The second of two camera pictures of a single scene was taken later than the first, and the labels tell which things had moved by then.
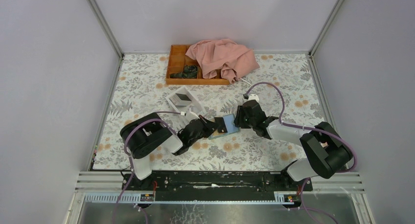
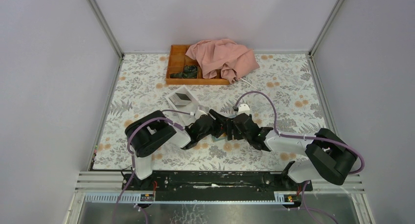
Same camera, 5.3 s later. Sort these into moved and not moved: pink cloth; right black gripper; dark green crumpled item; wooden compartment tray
Moved: right black gripper
Not moved: wooden compartment tray; dark green crumpled item; pink cloth
